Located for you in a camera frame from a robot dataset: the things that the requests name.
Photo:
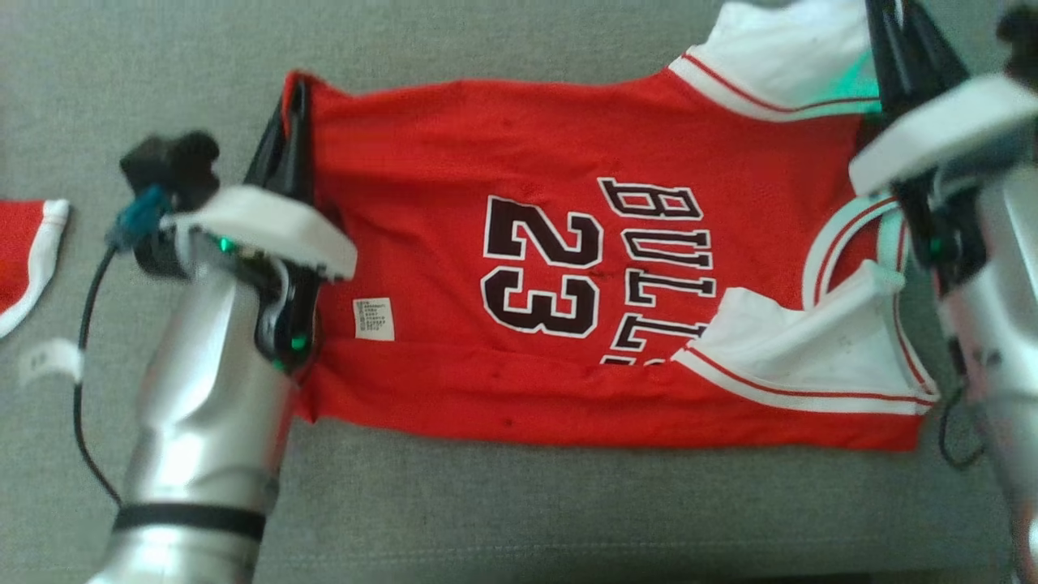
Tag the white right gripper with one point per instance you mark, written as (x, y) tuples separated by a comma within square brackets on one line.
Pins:
[(949, 130)]

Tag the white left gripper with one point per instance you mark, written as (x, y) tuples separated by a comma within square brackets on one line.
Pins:
[(268, 227)]

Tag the red shorts with white stripe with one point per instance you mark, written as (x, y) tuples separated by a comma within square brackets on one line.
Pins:
[(24, 259)]

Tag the red Bulls basketball jersey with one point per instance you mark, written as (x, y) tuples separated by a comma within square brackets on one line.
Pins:
[(568, 243)]

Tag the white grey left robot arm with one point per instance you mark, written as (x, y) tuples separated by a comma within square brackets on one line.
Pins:
[(203, 405)]

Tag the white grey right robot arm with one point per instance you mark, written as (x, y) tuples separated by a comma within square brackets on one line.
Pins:
[(997, 324)]

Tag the grey sofa seat cushion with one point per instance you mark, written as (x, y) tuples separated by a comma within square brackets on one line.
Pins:
[(519, 511)]

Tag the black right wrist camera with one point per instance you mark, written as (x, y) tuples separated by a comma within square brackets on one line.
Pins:
[(1022, 32)]

